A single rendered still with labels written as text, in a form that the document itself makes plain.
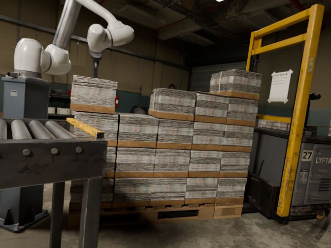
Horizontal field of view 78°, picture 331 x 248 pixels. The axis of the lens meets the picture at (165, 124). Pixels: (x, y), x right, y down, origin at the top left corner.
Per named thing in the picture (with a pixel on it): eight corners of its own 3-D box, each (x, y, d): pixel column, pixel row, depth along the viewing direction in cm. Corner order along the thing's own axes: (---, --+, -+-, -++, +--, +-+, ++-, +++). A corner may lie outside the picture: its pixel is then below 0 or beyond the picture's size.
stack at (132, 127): (73, 203, 178) (80, 108, 171) (194, 198, 214) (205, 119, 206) (66, 230, 141) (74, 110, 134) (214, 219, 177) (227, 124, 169)
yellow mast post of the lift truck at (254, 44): (229, 182, 246) (250, 32, 230) (235, 182, 249) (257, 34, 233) (234, 185, 238) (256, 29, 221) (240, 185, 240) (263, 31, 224)
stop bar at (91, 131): (73, 121, 105) (73, 117, 105) (105, 138, 71) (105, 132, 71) (66, 121, 103) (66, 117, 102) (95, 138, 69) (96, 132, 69)
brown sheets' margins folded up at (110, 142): (75, 187, 177) (79, 129, 172) (196, 185, 212) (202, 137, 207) (68, 210, 140) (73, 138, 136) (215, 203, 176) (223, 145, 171)
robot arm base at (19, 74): (-3, 76, 130) (-2, 67, 130) (30, 81, 151) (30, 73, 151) (18, 78, 125) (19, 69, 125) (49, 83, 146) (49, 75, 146)
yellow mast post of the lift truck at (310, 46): (272, 211, 184) (306, 8, 168) (280, 210, 186) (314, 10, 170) (281, 216, 175) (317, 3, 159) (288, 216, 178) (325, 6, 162)
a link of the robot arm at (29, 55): (8, 69, 135) (9, 34, 133) (34, 74, 152) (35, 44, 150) (24, 70, 129) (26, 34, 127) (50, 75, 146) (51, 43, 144)
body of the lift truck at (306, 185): (239, 190, 249) (248, 126, 242) (274, 189, 266) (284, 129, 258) (288, 224, 183) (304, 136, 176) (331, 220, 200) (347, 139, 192)
